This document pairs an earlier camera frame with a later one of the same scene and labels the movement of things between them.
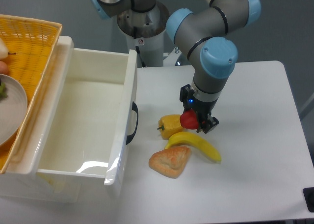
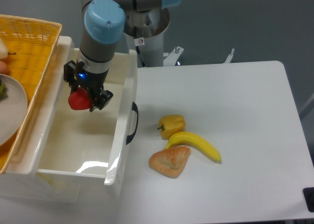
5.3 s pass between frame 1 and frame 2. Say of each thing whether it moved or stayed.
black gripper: moved
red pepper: moved
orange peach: stayed
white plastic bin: stayed
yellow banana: stayed
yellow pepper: stayed
